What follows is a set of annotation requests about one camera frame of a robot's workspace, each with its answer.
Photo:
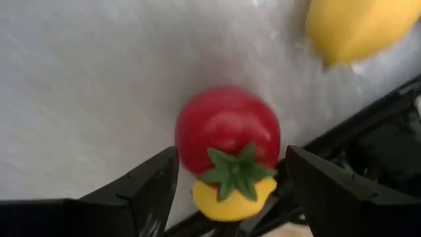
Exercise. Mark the black aluminium table frame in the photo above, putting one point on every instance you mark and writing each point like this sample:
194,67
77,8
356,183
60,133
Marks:
378,131

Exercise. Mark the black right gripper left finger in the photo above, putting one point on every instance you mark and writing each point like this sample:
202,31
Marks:
98,214

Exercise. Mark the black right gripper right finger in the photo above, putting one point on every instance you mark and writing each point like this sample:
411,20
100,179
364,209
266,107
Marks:
345,204

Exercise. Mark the yellow lemon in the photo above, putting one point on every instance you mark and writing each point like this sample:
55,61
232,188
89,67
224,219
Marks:
230,209
355,29

